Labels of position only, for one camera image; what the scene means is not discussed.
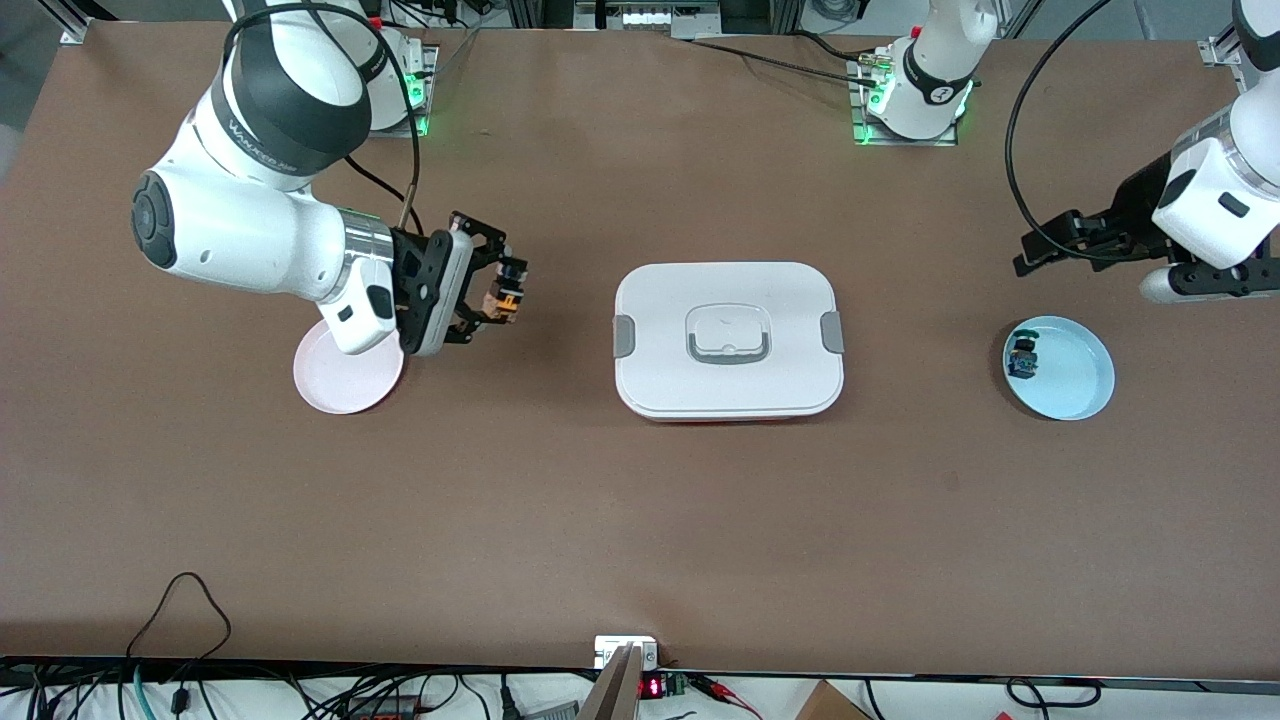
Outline pink round plate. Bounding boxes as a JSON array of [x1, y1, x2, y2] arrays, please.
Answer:
[[293, 320, 406, 416]]

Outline brown cardboard piece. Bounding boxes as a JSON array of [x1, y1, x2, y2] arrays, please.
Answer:
[[795, 680, 871, 720]]

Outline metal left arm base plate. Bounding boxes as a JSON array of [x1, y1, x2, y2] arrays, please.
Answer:
[[850, 50, 959, 148]]

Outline black cable on table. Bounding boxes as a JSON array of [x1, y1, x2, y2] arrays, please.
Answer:
[[690, 38, 886, 86]]

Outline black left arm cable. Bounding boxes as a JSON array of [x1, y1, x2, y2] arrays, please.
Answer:
[[1005, 0, 1116, 263]]

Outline orange push-button switch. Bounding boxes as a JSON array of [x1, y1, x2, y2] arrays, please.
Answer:
[[478, 257, 529, 326]]

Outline white post mount bracket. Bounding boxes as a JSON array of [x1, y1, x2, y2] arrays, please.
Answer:
[[594, 636, 659, 669]]

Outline red clip lead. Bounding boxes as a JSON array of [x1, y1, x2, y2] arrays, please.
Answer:
[[698, 675, 763, 717]]

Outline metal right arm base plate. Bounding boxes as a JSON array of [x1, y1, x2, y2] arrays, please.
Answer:
[[405, 45, 441, 139]]

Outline white lunch box grey latches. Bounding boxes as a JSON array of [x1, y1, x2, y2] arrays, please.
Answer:
[[613, 262, 846, 423]]

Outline aluminium camera post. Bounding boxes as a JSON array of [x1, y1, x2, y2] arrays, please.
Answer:
[[578, 643, 641, 720]]

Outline thin black looped cable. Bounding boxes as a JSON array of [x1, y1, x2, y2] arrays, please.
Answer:
[[125, 572, 233, 661]]

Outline light blue round plate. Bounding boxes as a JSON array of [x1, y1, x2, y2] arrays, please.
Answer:
[[1002, 315, 1116, 422]]

